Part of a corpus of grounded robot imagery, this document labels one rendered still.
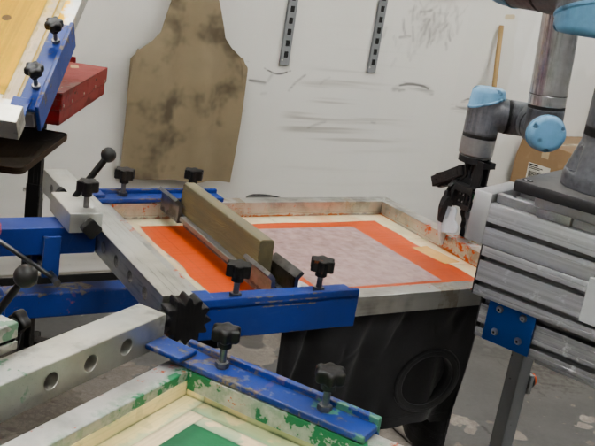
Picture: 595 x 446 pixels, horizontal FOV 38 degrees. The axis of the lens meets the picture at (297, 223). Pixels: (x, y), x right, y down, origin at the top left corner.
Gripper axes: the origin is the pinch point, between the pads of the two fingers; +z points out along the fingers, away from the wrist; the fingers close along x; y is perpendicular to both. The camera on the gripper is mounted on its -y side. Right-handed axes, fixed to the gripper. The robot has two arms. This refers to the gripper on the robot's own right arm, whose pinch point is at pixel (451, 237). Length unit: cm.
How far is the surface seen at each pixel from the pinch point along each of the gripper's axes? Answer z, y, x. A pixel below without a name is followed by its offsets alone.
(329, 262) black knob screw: -8, 29, -53
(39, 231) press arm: -5, 3, -95
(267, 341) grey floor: 98, -142, 43
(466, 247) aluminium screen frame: -0.4, 7.3, -1.8
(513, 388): 34.0, 13.2, 17.1
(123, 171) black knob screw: -8, -26, -70
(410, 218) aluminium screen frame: -0.3, -13.4, -1.8
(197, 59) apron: -9, -194, 20
